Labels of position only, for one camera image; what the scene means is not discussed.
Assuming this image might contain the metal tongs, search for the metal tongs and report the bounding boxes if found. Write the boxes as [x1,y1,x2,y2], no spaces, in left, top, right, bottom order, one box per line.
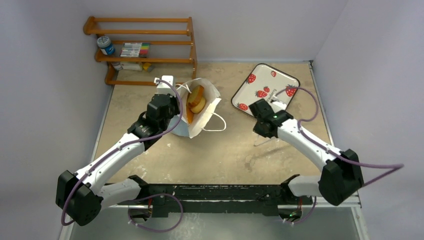
[253,134,274,147]

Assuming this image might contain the strawberry pattern tray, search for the strawberry pattern tray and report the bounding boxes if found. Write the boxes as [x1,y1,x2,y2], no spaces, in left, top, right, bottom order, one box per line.
[231,63,301,116]

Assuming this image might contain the white blue paper bag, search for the white blue paper bag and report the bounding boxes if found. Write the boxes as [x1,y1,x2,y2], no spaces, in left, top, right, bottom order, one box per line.
[168,78,227,139]

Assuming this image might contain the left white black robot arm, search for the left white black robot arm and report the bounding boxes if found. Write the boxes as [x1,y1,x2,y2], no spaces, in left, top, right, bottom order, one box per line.
[55,93,184,226]

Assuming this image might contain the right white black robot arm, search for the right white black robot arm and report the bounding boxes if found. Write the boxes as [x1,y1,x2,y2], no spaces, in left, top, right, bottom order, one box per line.
[249,99,365,206]

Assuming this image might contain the fake round bread bun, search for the fake round bread bun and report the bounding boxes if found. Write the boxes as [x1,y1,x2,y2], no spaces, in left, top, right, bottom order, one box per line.
[190,97,206,114]

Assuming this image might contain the fake toast slice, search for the fake toast slice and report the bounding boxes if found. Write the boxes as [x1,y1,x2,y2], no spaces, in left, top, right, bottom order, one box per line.
[187,85,204,107]

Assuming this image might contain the yellow small block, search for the yellow small block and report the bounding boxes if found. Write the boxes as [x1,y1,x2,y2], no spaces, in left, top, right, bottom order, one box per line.
[141,62,155,73]

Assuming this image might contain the small white box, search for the small white box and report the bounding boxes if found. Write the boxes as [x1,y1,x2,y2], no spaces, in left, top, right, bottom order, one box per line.
[120,62,143,71]

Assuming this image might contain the wooden shelf rack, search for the wooden shelf rack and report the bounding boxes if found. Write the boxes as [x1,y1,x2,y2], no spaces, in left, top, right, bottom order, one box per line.
[83,16,198,86]

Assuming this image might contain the coloured marker pen box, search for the coloured marker pen box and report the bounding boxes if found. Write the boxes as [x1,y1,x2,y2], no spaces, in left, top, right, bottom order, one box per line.
[120,42,151,58]

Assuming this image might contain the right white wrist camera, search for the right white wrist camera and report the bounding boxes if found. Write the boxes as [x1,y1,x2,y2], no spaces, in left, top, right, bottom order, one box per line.
[269,98,288,112]

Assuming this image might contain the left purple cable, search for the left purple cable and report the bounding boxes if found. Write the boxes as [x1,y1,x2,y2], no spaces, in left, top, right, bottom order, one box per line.
[60,78,184,227]

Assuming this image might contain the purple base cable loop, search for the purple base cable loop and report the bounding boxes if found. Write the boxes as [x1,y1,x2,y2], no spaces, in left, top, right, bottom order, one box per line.
[127,191,184,233]

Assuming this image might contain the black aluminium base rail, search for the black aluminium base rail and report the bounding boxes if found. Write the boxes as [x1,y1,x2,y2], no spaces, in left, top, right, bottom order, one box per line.
[118,183,313,218]

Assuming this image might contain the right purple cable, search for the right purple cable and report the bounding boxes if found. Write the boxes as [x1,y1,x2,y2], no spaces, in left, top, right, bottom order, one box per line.
[272,86,405,188]

